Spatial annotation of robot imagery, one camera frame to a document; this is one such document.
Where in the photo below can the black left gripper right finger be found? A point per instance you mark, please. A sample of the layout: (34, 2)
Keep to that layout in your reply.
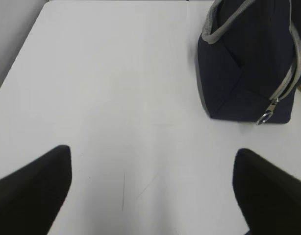
(268, 197)

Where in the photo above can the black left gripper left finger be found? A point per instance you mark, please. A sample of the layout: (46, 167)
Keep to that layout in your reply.
(32, 196)

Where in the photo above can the navy lunch bag grey trim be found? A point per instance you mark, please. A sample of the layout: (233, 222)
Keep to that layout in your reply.
(249, 56)

